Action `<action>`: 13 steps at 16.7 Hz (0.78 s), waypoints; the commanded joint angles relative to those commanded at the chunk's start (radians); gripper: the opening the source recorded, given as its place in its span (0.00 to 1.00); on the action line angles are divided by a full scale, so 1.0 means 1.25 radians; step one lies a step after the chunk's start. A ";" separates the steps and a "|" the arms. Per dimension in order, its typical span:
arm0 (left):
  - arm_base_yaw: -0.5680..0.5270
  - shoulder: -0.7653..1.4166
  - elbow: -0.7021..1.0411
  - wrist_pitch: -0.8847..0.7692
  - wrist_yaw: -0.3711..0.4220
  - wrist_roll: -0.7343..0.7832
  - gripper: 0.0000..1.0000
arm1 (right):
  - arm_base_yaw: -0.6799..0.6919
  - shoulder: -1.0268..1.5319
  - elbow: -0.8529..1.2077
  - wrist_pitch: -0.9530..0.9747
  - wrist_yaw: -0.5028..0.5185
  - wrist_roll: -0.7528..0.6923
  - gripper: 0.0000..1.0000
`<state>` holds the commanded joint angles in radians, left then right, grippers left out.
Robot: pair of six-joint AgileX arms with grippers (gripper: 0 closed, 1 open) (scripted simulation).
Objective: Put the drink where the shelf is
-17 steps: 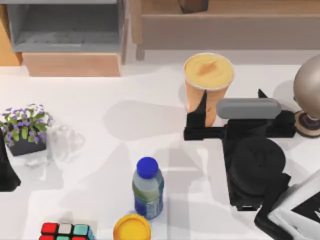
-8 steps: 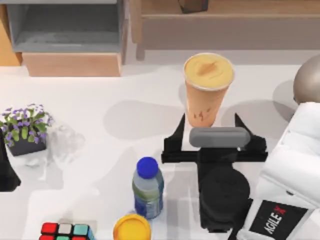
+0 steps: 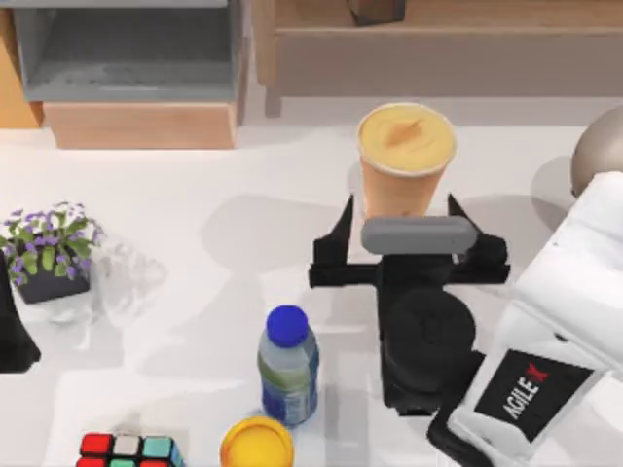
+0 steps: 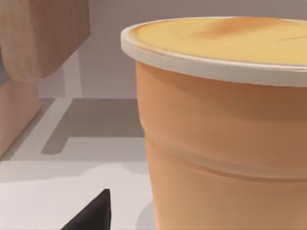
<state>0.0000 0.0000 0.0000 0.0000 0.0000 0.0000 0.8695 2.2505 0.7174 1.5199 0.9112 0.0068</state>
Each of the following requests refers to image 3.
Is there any orange paper cup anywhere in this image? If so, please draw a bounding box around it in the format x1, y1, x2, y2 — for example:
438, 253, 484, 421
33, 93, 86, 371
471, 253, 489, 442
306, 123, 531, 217
356, 102, 459, 221

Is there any blue capped water bottle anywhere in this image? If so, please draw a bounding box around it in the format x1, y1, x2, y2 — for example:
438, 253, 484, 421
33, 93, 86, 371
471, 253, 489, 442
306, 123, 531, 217
256, 305, 321, 430

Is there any beige round dome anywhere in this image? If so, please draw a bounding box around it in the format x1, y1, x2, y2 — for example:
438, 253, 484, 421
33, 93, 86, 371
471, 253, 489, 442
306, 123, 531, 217
570, 103, 623, 197

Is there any wooden open shelf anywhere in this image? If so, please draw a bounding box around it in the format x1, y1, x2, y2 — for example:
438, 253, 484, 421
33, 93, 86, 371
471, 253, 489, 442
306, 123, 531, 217
251, 0, 623, 119

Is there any yellow round cup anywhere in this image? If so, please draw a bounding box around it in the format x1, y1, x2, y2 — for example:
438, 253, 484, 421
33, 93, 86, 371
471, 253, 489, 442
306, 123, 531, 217
219, 415, 296, 467

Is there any pale wooden drawer front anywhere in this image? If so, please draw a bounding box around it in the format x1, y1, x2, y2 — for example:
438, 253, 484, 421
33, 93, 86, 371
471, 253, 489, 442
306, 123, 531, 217
42, 100, 238, 150

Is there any dark brown box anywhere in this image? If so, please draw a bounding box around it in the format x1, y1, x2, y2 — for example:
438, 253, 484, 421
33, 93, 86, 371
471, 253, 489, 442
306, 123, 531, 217
346, 0, 406, 27

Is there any grey pierced drawer inside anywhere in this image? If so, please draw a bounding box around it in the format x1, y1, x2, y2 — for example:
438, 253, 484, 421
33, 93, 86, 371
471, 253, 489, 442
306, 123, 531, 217
13, 0, 244, 104

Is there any purple flower plant pot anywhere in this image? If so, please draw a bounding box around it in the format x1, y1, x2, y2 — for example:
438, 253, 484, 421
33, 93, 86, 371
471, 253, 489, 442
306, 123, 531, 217
0, 200, 104, 305

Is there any colourful puzzle cube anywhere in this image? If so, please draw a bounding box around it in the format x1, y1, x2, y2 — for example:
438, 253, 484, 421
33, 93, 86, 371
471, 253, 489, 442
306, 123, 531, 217
78, 432, 187, 467

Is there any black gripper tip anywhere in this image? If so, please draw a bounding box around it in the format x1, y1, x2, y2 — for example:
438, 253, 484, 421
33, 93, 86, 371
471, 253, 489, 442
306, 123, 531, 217
0, 251, 43, 376

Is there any wooden cupboard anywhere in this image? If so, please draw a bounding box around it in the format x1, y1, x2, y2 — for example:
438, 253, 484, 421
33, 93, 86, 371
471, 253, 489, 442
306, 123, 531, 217
0, 8, 46, 130

